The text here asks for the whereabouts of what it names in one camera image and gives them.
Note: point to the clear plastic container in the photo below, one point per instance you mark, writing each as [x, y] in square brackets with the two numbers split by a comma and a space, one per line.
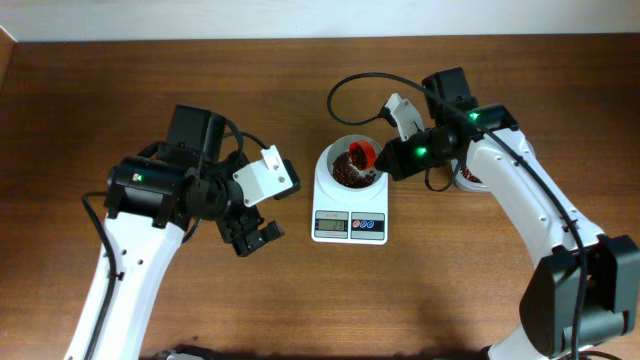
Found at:
[464, 185]

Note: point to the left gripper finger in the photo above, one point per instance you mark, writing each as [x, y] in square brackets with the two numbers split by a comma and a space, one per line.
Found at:
[271, 232]
[246, 245]

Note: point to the red beans in bowl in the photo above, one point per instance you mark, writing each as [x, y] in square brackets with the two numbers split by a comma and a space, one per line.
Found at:
[346, 174]

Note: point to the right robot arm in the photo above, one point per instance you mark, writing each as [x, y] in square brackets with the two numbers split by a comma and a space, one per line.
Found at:
[585, 287]

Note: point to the orange measuring scoop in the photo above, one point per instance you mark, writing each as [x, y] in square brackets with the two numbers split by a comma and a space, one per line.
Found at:
[362, 154]

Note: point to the red beans in container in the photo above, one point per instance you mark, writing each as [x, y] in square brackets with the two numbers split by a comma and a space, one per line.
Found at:
[466, 173]

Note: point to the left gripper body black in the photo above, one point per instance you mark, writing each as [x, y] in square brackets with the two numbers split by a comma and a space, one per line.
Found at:
[226, 200]

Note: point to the white digital kitchen scale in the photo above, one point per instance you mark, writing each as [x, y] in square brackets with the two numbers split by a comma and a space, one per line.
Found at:
[347, 215]

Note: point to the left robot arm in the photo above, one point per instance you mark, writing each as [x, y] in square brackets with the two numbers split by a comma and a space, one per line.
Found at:
[155, 202]

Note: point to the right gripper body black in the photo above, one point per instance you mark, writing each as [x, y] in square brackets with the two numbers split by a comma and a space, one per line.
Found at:
[390, 158]

